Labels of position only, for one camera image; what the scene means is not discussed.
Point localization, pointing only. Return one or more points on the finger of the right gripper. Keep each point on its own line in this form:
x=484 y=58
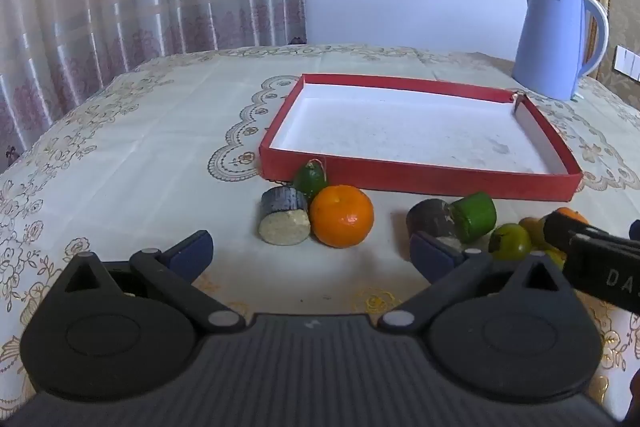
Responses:
x=560 y=230

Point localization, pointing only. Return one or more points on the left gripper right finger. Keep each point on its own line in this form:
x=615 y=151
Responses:
x=514 y=331

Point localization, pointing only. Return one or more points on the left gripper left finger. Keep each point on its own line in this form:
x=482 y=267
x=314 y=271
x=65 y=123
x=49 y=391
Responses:
x=110 y=330

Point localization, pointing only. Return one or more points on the small orange mandarin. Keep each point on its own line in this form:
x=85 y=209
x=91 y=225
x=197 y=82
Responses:
x=572 y=214

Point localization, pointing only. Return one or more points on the yellow-brown longan fruit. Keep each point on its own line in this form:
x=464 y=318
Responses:
x=535 y=230

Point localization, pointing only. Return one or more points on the green tomato fruit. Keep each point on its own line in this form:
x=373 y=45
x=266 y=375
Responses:
x=509 y=242

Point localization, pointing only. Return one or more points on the green cucumber cut piece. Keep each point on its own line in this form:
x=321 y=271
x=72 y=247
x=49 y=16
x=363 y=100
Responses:
x=474 y=216

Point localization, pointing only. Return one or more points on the large orange mandarin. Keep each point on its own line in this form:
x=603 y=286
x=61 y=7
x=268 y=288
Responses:
x=341 y=216

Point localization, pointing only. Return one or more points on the green cucumber end with stem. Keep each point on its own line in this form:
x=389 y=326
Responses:
x=311 y=179

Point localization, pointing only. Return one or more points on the blue electric kettle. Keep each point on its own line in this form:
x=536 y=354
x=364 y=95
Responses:
x=561 y=42

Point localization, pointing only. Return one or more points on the cream floral tablecloth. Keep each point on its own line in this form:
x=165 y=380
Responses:
x=172 y=148

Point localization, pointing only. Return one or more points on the red shallow cardboard box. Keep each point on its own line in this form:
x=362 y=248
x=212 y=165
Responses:
x=419 y=136

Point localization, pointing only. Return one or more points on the white wall switch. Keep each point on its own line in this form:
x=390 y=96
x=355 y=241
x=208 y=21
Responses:
x=627 y=63

